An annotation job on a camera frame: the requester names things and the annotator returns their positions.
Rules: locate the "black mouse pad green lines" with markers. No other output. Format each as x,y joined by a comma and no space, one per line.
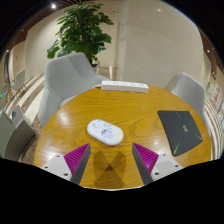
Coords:
181,131

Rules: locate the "large grey upholstered armchair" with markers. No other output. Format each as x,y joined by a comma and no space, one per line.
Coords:
65,81

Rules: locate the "white cartoon-print computer mouse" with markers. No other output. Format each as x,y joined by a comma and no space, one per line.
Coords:
105,132

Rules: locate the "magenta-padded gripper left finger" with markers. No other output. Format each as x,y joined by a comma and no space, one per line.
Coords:
74,159

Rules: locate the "green leafy potted plant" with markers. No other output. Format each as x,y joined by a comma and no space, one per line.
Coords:
81,30

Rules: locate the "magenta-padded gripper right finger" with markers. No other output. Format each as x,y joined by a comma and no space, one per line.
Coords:
148,159

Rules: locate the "white power strip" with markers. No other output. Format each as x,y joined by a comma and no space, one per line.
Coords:
124,86

